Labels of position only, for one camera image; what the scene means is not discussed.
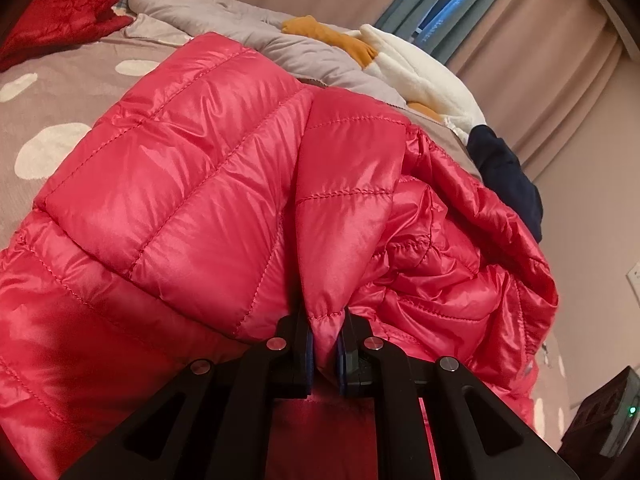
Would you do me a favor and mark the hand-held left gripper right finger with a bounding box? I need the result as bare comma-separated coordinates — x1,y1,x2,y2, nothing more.
335,312,576,480

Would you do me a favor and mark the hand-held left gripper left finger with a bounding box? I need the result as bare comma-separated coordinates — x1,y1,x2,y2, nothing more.
60,310,316,480

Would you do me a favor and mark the pink hooded puffer jacket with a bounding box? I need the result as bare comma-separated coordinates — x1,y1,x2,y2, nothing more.
0,32,559,480

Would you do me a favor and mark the navy blue garment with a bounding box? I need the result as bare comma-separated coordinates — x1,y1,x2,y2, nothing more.
466,125,544,243

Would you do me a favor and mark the black device with green light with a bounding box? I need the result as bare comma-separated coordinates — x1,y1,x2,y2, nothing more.
559,366,640,461

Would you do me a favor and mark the white goose plush toy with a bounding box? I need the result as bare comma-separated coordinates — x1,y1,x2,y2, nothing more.
281,15,488,146

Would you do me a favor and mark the blue curtain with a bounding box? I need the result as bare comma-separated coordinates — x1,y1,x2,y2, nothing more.
372,0,531,66

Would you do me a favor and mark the grey quilt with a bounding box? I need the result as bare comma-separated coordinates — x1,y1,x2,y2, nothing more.
125,0,408,108

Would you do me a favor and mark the dark red puffer jacket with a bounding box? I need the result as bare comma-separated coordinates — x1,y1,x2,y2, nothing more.
0,0,135,73

